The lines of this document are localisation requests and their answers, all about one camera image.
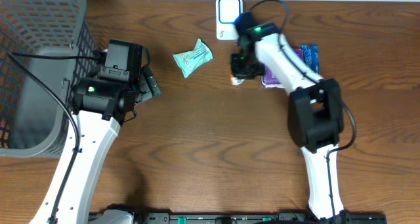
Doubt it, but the orange white snack bar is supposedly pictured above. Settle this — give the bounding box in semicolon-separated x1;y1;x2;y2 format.
230;74;245;86

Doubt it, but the teal wet wipes pack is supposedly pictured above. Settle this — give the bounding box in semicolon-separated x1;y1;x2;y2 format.
173;39;213;78

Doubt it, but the blue cookie package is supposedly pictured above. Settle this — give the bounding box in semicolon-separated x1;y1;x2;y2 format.
301;44;320;74

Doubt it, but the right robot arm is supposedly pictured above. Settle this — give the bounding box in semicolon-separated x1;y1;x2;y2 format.
232;22;344;219

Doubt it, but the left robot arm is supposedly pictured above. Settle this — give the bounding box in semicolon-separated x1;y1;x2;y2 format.
32;40;160;223

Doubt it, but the white barcode scanner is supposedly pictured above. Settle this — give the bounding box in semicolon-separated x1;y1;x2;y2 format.
215;0;243;41

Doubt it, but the grey plastic mesh basket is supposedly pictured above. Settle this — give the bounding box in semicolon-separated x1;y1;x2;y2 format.
1;0;96;158

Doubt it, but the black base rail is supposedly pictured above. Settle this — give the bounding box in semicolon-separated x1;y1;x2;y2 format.
88;204;388;224

